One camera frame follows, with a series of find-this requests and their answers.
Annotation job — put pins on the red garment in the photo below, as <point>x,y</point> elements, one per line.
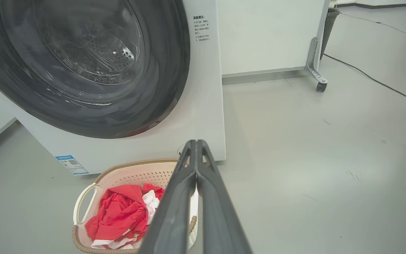
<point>118,215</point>

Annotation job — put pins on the metal caster bracket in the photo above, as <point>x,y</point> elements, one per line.
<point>314,68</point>

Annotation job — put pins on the cream perforated laundry basket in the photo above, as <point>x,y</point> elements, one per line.
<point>136,174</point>

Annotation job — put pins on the white partition panel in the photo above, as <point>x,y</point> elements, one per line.
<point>266,35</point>

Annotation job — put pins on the blue energy label sticker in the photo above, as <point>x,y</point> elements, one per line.
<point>72,164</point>

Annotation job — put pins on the white front-load washing machine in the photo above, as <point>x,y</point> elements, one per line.
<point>196,106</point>

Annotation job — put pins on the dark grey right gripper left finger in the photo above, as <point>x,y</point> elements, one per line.
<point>171,211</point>

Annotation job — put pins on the round dark glass washer door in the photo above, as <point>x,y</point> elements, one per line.
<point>48,95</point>

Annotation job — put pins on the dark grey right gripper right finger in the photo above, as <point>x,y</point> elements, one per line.
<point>220,218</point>

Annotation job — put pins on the washer instruction text sticker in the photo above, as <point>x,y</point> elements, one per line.
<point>201,28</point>

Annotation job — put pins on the black trash bin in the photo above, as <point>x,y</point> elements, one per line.
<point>329,28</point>

